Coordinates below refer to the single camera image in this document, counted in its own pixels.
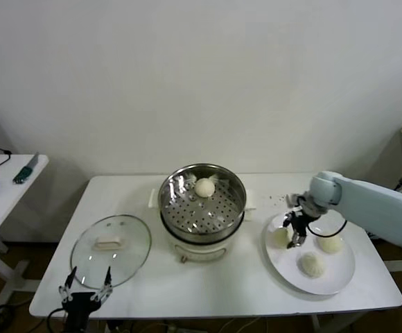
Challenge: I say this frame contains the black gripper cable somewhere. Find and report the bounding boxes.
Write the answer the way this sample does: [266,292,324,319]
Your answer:
[46,307,69,333]
[306,216,348,239]

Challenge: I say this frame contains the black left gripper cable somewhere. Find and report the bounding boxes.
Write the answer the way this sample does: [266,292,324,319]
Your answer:
[46,307,69,333]

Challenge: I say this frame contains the round glass pot lid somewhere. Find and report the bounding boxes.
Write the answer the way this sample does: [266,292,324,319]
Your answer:
[70,214,152,289]

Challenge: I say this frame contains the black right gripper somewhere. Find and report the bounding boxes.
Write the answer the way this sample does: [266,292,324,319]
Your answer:
[281,196,322,250]

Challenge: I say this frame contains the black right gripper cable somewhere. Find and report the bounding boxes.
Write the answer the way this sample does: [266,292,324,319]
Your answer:
[306,216,348,239]

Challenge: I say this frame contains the white steamed baozi bun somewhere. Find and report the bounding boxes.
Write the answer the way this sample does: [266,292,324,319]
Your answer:
[298,252,326,278]
[317,234,344,254]
[194,176,216,198]
[272,227,290,249]

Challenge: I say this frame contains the white side table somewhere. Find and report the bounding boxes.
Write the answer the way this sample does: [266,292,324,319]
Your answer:
[0,154,51,309]

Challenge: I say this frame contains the white round plate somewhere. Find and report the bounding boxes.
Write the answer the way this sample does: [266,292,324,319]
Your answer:
[265,210,357,296]

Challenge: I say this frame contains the green handled knife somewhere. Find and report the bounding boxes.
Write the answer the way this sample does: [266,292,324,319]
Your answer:
[12,152,40,184]

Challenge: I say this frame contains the perforated steel steamer basket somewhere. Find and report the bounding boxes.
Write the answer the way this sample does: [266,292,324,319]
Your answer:
[157,163,247,241]

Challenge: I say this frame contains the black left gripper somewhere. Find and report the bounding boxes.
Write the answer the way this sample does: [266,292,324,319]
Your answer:
[58,266,113,333]

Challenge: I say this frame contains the white electric cooking pot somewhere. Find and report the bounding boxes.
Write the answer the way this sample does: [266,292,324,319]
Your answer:
[148,188,259,265]

